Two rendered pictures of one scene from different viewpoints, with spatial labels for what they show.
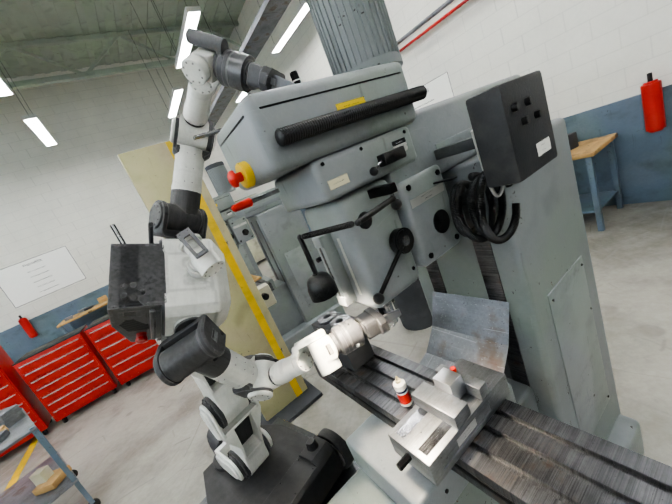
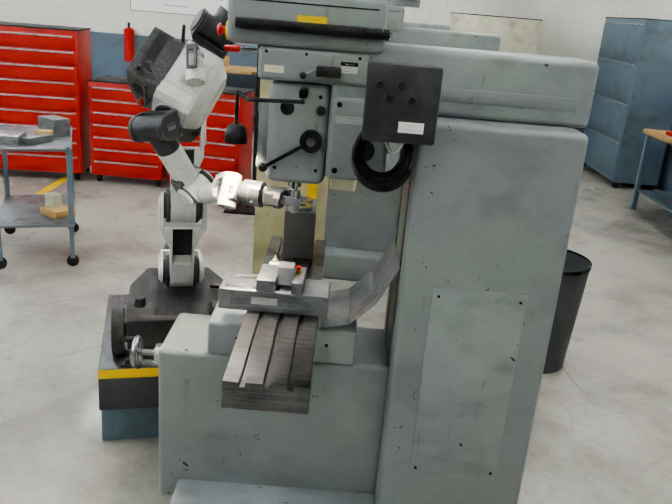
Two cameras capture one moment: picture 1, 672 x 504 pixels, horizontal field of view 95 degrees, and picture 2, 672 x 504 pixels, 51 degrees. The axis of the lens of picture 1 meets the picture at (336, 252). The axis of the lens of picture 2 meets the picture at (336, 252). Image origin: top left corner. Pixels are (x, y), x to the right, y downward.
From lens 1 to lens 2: 1.73 m
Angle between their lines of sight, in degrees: 28
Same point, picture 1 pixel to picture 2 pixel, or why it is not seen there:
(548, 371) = (395, 353)
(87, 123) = not seen: outside the picture
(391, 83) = (364, 16)
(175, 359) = (141, 124)
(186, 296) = (173, 90)
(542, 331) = (405, 310)
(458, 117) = (446, 72)
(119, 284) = (142, 57)
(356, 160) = (298, 60)
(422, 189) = (355, 113)
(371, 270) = (273, 146)
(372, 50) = not seen: outside the picture
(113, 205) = not seen: outside the picture
